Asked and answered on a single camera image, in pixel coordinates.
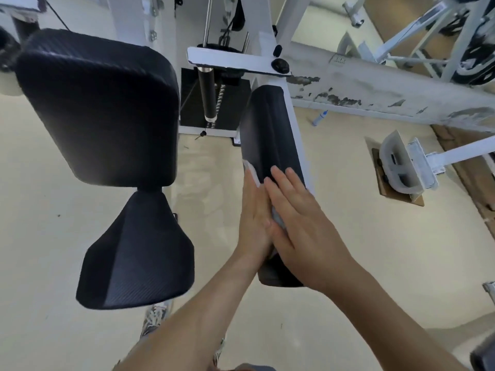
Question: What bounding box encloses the black padded arm rest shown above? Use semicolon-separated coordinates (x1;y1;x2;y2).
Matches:
239;85;307;289

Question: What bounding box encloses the person's sneaker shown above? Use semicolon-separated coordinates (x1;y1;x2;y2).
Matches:
140;301;173;339
211;338;226;366

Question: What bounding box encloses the black foam handle grip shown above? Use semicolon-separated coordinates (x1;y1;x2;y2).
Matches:
197;67;216;122

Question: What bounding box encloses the white gym machine frame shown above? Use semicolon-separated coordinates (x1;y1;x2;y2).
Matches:
0;0;315;310

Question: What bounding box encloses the black rectangular chest pad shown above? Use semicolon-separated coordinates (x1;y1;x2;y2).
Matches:
15;28;180;189

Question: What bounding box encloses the black padded seat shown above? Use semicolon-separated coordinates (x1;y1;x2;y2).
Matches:
75;188;195;310

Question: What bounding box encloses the person's left sneaker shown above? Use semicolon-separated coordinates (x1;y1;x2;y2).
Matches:
140;301;173;339

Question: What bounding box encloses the person's left forearm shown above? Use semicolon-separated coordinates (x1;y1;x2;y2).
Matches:
112;252;263;371

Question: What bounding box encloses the person's right hand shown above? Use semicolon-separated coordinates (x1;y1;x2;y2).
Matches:
263;165;359;295

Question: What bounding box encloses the black weight stack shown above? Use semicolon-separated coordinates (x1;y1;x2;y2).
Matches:
180;67;252;130

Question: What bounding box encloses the brown cardboard sheet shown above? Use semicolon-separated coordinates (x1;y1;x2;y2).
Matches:
371;147;425;207

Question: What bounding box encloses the person's left hand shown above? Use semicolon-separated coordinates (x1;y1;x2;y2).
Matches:
234;167;277;268

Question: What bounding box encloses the person's right sneaker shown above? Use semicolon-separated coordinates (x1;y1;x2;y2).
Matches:
211;338;226;366

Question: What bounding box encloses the person's right forearm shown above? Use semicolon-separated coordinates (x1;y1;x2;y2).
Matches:
321;262;474;371

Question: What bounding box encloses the white cleaning wipe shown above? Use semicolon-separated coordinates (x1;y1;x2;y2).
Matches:
242;159;288;230

